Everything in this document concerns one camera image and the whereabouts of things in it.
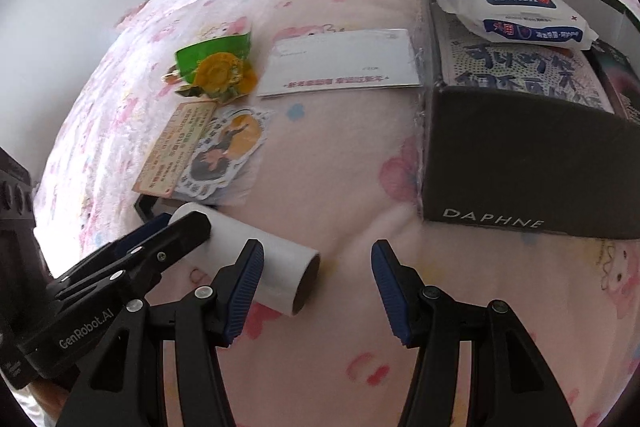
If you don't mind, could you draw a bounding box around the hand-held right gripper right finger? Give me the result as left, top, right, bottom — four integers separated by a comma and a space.
371, 239, 576, 427

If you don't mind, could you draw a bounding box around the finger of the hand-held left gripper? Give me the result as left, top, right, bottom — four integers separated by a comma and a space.
107, 213, 173, 258
47, 210, 212, 308

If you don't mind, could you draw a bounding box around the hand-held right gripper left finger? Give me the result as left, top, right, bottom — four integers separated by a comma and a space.
57, 241, 265, 427

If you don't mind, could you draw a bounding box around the white paper roll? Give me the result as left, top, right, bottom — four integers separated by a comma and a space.
172, 202, 322, 315

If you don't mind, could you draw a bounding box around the black shoe box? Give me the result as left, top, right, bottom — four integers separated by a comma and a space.
412, 0, 640, 240

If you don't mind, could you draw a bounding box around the pink printed card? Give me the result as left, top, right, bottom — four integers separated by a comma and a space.
132, 101, 218, 198

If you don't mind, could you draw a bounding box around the cartoon sticker pack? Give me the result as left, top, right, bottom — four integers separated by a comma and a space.
172, 107, 273, 208

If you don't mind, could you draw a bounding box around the green snack packet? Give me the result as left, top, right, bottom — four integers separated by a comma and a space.
161, 32, 258, 100

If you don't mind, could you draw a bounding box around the white envelope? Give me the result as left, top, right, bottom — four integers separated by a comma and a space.
257, 28, 421, 99

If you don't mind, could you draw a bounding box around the white patterned book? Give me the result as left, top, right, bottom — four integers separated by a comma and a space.
440, 12, 617, 112

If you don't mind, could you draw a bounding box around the white blue wet wipes pack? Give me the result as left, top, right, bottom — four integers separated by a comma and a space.
429, 0, 600, 50

